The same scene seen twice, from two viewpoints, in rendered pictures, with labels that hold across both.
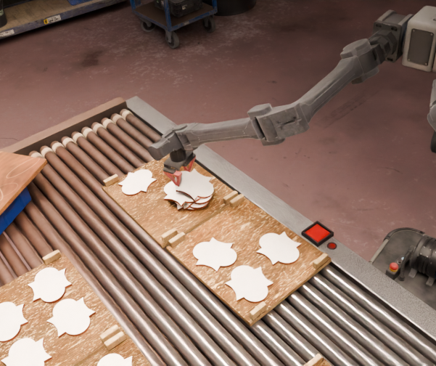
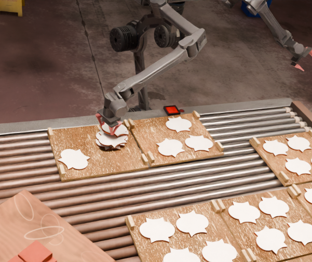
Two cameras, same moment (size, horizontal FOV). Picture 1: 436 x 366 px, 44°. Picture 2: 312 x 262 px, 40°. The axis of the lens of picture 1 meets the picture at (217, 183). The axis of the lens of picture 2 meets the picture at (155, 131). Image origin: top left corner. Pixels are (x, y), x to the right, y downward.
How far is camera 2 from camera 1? 2.03 m
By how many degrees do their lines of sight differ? 63
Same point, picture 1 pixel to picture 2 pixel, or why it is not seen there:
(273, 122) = (198, 43)
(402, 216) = not seen: hidden behind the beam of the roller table
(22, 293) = (157, 248)
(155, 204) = (105, 158)
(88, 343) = (215, 220)
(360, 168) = (5, 117)
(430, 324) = (240, 107)
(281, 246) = (178, 122)
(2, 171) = (17, 222)
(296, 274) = (199, 127)
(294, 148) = not seen: outside the picture
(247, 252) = (174, 136)
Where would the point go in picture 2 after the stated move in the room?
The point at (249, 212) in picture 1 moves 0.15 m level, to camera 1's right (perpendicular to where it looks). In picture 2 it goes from (141, 124) to (148, 109)
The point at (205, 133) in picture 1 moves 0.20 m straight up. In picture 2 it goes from (149, 77) to (156, 37)
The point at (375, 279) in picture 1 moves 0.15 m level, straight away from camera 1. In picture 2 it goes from (209, 108) to (189, 97)
